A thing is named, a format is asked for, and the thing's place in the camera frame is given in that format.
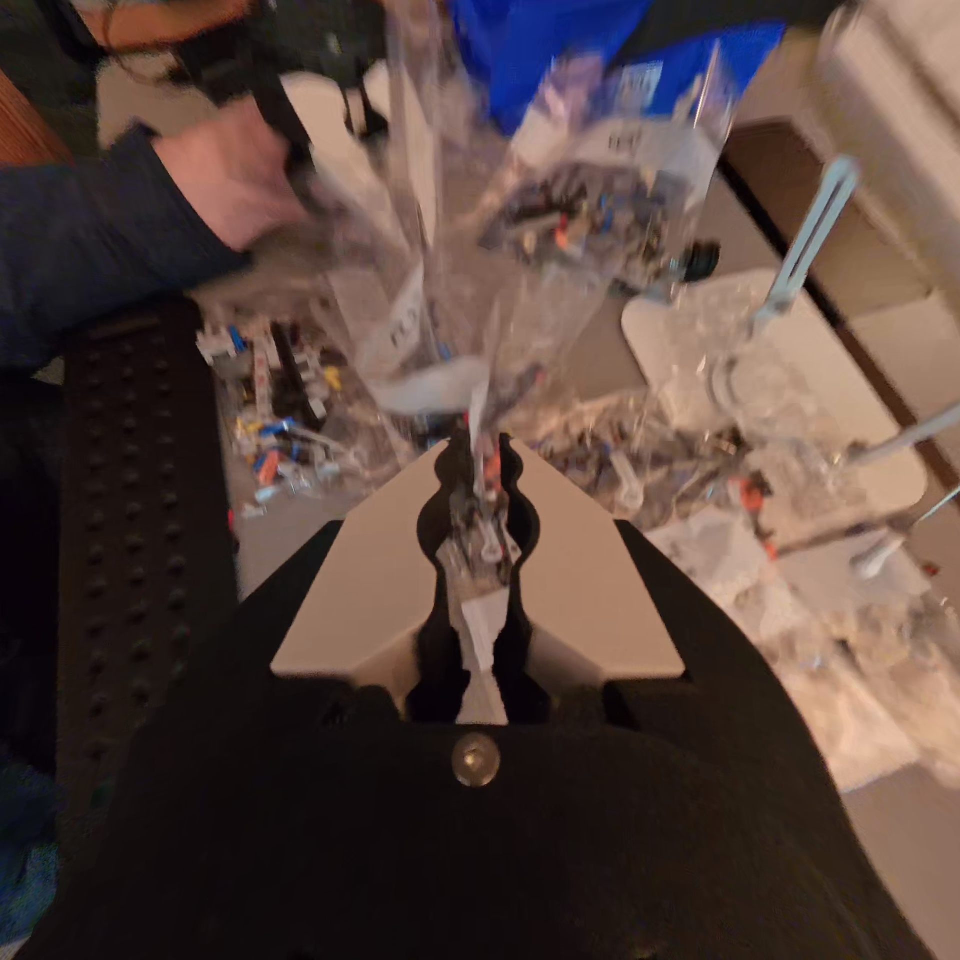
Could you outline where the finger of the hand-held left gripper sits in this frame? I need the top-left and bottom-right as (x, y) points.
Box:
(281, 69), (411, 245)

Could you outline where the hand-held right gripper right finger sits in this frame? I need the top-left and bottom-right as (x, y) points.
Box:
(491, 435), (687, 723)

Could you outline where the light blue slotted bar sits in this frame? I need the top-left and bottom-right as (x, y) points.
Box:
(847, 405), (960, 468)
(750, 153), (861, 332)

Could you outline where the empty clear plastic bag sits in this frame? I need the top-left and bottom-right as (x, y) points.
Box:
(660, 285), (864, 511)

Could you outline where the black round knob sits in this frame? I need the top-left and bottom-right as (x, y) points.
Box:
(671, 240), (723, 285)

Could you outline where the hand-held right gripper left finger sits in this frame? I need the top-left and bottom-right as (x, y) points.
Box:
(270, 437), (472, 723)

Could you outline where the blue plastic bin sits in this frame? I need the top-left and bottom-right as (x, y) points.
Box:
(446, 0), (789, 136)

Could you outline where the dark perforated panel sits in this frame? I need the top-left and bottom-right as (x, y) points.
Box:
(60, 300), (241, 826)

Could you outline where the small open parts bag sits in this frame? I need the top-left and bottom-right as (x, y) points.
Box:
(195, 307), (421, 519)

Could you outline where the white rounded container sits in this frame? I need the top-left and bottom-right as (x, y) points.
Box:
(817, 0), (960, 226)

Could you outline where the person's left forearm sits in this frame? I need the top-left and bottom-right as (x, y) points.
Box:
(0, 123), (252, 372)

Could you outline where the white rod with ball end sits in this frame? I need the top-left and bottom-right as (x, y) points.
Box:
(855, 487), (960, 580)

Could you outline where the person's left hand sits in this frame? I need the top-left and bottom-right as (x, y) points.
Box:
(152, 99), (315, 254)

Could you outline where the clear lego parts bag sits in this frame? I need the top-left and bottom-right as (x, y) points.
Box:
(480, 37), (744, 301)
(652, 510), (960, 789)
(525, 405), (781, 541)
(315, 0), (526, 601)

